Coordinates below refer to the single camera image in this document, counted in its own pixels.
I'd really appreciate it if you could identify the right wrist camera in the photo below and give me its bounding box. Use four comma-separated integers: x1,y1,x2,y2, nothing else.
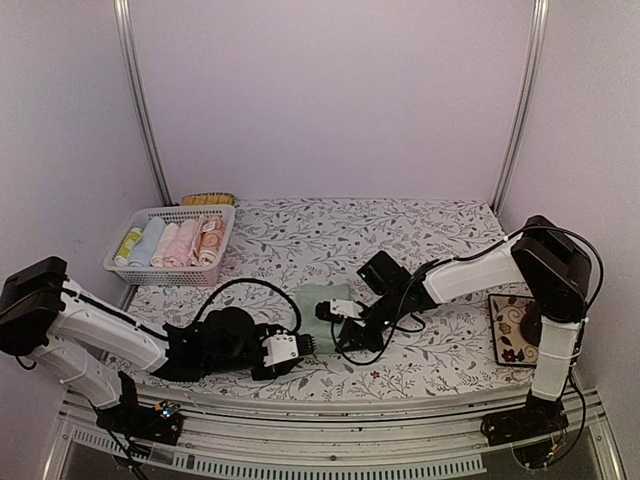
357,251,411,299

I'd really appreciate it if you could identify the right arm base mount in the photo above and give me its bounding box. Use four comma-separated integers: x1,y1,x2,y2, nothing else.
480,396,569,446

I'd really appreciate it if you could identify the metal frame post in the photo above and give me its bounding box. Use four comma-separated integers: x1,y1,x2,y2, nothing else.
113,0,173,206
491,0,550,216

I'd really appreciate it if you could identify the orange patterned towel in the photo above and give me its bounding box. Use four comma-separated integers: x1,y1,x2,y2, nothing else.
191,215,226,267

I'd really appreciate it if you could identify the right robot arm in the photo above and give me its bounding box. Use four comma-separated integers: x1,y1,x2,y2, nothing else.
315,215,604,436

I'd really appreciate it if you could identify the dark cylinder roll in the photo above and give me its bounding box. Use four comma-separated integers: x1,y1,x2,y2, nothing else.
520,301,542,347

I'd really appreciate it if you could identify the green towel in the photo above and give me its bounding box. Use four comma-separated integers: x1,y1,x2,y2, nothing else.
295,284,351,354

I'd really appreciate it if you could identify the metal front rail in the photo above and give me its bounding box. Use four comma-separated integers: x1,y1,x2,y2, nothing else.
42,387,626,480

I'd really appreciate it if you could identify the blue rolled towel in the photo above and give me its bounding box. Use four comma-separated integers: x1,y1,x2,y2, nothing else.
127,217,166,268

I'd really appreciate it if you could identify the floral ceramic tray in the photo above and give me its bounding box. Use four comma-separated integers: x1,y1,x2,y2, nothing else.
488,294,538,368

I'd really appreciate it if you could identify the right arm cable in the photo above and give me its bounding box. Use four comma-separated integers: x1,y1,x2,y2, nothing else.
337,227,605,369

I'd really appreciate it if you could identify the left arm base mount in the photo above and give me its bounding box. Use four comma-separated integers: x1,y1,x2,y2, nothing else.
96,396,184,446

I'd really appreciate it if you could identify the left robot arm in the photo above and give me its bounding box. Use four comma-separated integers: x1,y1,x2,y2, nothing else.
1,256,315,434

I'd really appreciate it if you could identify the cream rolled towel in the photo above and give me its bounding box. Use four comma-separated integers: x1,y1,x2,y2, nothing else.
150,222,179,268

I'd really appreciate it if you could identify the right metal frame post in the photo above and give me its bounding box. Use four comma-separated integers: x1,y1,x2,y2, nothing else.
491,0,550,216

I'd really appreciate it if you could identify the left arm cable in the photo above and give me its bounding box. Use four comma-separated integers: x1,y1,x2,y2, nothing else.
192,277,301,341

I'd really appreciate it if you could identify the left metal frame post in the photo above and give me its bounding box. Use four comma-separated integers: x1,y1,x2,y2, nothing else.
113,0,173,206

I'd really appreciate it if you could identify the floral tablecloth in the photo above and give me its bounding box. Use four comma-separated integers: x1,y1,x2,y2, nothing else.
102,197,539,402

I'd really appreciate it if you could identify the woven straw brush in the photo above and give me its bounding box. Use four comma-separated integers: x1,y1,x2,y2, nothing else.
181,192,236,206

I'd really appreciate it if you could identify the white plastic basket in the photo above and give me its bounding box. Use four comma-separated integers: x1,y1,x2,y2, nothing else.
103,205,236,286

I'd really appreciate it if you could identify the pink rolled towel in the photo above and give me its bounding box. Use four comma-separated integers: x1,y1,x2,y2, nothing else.
164,216,203,268

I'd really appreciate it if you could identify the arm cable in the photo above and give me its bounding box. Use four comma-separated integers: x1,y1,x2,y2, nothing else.
337,227,605,369
192,277,301,341

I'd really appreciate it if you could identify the yellow rolled towel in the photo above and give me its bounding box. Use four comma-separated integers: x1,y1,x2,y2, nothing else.
113,227,143,267

